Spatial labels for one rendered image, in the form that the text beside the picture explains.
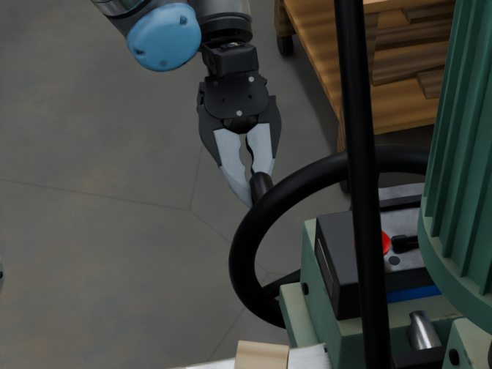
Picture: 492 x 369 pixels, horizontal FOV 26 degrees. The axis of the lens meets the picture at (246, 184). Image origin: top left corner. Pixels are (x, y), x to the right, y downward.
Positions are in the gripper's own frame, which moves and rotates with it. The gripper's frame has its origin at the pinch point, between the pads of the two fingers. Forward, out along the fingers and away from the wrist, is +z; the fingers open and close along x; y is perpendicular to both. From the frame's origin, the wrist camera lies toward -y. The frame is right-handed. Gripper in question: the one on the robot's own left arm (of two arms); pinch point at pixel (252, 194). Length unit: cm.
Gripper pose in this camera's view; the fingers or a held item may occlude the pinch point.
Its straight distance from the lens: 115.2
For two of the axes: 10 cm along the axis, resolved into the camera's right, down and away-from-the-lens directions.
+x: -9.8, 1.4, -1.4
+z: 1.7, 9.6, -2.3
